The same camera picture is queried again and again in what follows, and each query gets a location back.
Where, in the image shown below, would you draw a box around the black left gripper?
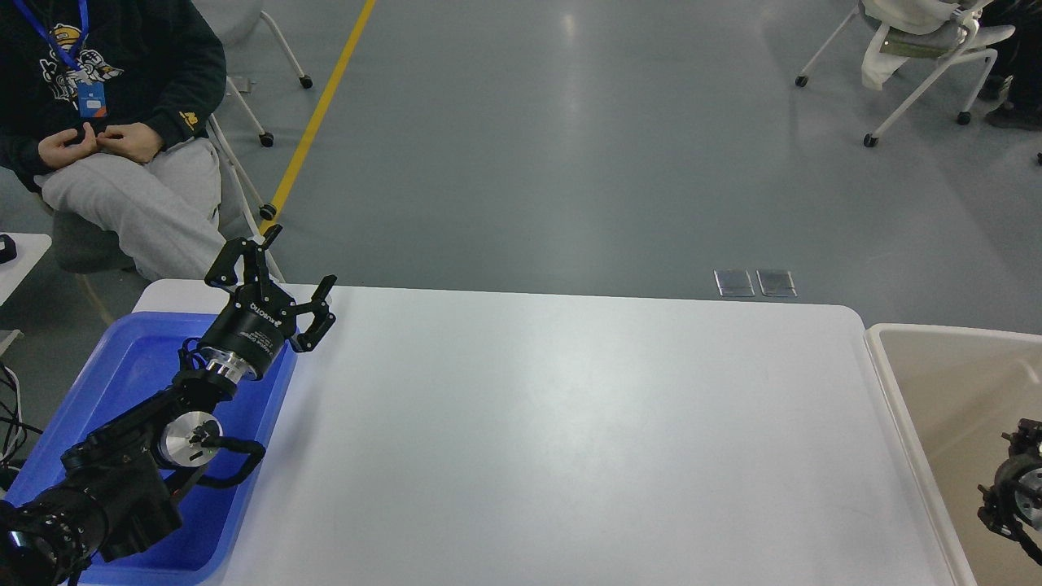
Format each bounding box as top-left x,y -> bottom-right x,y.
198,224 -> 338,381

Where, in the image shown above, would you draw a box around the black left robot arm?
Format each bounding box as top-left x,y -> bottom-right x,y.
2,224 -> 336,585

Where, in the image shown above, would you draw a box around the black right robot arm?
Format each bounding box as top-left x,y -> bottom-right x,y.
976,418 -> 1041,564

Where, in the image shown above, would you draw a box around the seated person in black hoodie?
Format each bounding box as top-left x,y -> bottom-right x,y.
1,1 -> 226,280

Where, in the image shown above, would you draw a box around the white side table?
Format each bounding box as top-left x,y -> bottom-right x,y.
1,231 -> 52,306

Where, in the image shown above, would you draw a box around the white chair left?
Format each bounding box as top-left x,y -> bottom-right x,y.
187,0 -> 313,282

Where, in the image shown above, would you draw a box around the white chair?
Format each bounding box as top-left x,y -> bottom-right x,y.
794,1 -> 1016,148
187,0 -> 313,282

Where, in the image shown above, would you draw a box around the metal floor plate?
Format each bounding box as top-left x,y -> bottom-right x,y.
756,269 -> 798,298
714,269 -> 756,298

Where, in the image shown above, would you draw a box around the beige plastic bin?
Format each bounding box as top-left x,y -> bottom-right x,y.
866,324 -> 1041,585

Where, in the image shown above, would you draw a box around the white chair right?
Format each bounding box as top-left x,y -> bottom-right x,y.
794,1 -> 1016,148

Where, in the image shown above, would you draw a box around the black cables at left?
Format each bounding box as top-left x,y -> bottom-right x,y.
0,362 -> 42,489

